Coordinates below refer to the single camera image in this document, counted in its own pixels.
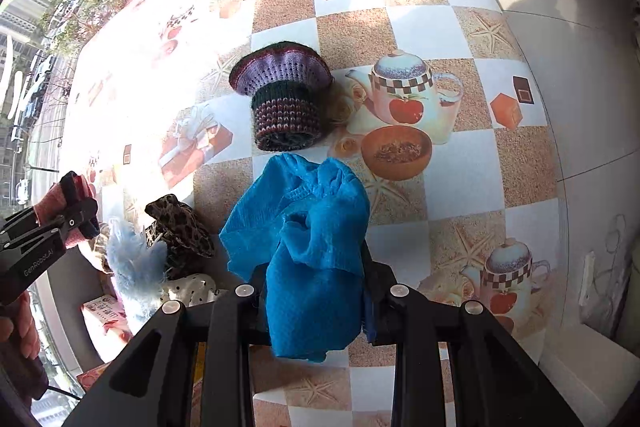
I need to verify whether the person's left forearm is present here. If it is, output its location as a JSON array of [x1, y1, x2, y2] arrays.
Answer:
[[0, 342, 48, 403]]

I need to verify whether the person's left hand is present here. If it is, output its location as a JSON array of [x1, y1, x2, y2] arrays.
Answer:
[[0, 294, 42, 359]]

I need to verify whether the red patterned cardboard box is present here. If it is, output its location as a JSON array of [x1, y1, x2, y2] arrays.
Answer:
[[81, 296, 133, 344]]

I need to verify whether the blue knit cloth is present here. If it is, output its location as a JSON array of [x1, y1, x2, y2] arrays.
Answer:
[[218, 153, 372, 363]]

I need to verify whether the pink sponge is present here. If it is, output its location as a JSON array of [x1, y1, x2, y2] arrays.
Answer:
[[32, 172, 96, 250]]

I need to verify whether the white cable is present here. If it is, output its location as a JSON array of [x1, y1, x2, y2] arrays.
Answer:
[[582, 212, 633, 323]]

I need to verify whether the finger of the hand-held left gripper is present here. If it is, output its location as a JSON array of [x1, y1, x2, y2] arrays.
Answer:
[[0, 197, 101, 258], [59, 171, 92, 208]]

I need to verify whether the white polka-dot soft item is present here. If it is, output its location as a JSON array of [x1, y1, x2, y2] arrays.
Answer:
[[160, 273, 233, 305]]

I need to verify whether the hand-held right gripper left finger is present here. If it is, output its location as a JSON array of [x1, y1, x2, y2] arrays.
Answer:
[[62, 263, 273, 427]]

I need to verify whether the checkered printed tablecloth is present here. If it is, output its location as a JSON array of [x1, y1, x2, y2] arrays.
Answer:
[[47, 0, 568, 427]]

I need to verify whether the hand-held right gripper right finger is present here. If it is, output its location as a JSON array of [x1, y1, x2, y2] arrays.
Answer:
[[361, 242, 583, 427]]

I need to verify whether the purple knitted rolled sock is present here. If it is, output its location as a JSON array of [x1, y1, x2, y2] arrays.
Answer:
[[229, 41, 335, 152]]

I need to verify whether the leopard print cloth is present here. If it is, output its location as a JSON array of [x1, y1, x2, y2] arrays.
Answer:
[[144, 194, 216, 280]]

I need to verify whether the light blue fluffy cloth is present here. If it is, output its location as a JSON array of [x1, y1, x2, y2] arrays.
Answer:
[[106, 217, 168, 308]]

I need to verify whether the white box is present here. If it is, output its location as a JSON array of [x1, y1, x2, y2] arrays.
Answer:
[[537, 322, 628, 413]]

